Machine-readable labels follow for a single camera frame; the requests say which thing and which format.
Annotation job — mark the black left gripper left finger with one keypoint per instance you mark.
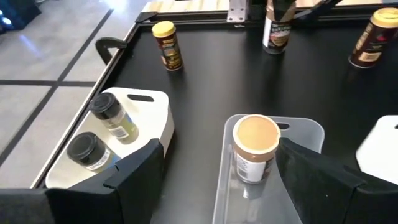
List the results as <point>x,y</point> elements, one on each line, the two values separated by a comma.
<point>77,205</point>

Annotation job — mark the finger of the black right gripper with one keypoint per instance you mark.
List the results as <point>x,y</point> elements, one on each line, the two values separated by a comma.
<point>284,9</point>

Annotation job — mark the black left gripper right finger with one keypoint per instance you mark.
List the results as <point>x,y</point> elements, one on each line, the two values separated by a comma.
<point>335,202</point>

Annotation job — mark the tan-lid seasoning jar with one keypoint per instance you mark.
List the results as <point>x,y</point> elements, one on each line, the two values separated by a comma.
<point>276,37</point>
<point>255,133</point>

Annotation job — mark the black-lid spice jar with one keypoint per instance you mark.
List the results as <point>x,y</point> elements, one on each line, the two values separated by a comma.
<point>107,107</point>
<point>85,149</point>

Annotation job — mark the yellow-lid brown spice jar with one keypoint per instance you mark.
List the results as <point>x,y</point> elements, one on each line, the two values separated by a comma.
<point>370,43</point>
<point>168,46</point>

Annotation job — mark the white plastic bin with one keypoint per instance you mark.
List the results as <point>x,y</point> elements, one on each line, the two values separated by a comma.
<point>379,149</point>

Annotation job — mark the translucent plastic bin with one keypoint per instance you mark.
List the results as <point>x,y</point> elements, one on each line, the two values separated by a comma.
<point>248,205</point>

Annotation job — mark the white cutting board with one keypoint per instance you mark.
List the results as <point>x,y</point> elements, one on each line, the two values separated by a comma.
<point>149,115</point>

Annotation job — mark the black table clamp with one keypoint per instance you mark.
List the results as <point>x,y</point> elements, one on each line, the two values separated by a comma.
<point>101,46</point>

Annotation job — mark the black computer tower blue lights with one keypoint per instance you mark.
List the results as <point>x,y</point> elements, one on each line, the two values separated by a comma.
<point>21,9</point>

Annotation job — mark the silver metal bracket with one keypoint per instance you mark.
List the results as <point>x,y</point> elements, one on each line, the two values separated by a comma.
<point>237,12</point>

